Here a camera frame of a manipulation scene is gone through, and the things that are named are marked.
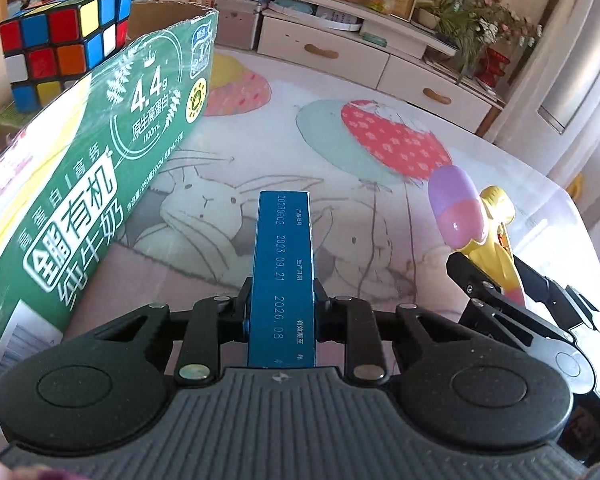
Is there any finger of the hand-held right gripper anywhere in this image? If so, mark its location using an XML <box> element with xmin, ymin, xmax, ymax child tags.
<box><xmin>511</xmin><ymin>254</ymin><xmax>600</xmax><ymax>334</ymax></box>
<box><xmin>446</xmin><ymin>249</ymin><xmax>577</xmax><ymax>361</ymax></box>

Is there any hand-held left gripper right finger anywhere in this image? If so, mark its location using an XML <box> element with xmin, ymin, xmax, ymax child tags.
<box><xmin>312</xmin><ymin>280</ymin><xmax>473</xmax><ymax>386</ymax></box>

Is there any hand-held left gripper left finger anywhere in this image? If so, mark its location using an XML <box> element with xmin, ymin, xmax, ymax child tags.
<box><xmin>87</xmin><ymin>280</ymin><xmax>253</xmax><ymax>386</ymax></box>

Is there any blue rectangular box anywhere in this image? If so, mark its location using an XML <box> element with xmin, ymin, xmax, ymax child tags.
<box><xmin>247</xmin><ymin>190</ymin><xmax>317</xmax><ymax>369</ymax></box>

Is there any yellow pink toy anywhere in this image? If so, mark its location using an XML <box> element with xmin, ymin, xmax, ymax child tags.
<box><xmin>427</xmin><ymin>165</ymin><xmax>529</xmax><ymax>309</ymax></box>

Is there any green printed cardboard box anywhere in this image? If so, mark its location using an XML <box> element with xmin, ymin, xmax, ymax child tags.
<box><xmin>0</xmin><ymin>0</ymin><xmax>219</xmax><ymax>436</ymax></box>

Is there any multicoloured puzzle cube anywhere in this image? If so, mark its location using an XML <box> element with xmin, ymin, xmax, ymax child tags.
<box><xmin>0</xmin><ymin>0</ymin><xmax>134</xmax><ymax>114</ymax></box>

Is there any red vase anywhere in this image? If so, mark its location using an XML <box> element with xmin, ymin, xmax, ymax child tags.
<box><xmin>477</xmin><ymin>47</ymin><xmax>512</xmax><ymax>89</ymax></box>

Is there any white standing air conditioner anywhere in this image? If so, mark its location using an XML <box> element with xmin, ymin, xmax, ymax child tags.
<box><xmin>534</xmin><ymin>0</ymin><xmax>600</xmax><ymax>137</ymax></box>

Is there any white tv cabinet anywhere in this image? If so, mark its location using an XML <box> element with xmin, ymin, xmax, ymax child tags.
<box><xmin>144</xmin><ymin>0</ymin><xmax>507</xmax><ymax>137</ymax></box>

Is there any pink storage box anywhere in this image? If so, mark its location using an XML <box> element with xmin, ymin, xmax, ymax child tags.
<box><xmin>212</xmin><ymin>0</ymin><xmax>264</xmax><ymax>52</ymax></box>

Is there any potted flowering plant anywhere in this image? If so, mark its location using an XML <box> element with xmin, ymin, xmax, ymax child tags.
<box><xmin>416</xmin><ymin>0</ymin><xmax>544</xmax><ymax>82</ymax></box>

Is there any round white blue tray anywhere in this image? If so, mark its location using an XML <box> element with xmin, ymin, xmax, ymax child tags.
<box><xmin>269</xmin><ymin>0</ymin><xmax>364</xmax><ymax>32</ymax></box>

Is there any wooden picture frame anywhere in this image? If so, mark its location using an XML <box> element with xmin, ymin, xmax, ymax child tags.
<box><xmin>384</xmin><ymin>0</ymin><xmax>420</xmax><ymax>23</ymax></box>

